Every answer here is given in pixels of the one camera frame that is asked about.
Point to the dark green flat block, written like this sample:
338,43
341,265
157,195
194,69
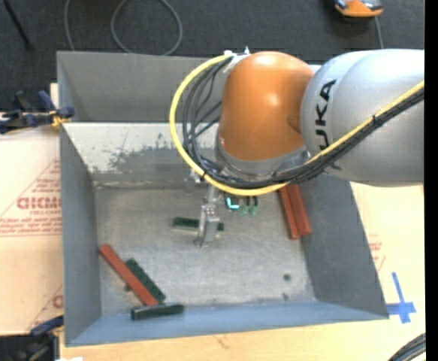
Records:
156,311
185,222
145,280

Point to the grey metal bin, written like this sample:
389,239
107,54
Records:
218,269

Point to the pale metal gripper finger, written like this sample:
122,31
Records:
203,228
214,228

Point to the brown cardboard board red print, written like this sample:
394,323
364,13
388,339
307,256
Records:
23,239

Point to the red-brown flat block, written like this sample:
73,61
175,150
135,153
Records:
302,213
128,275
288,216

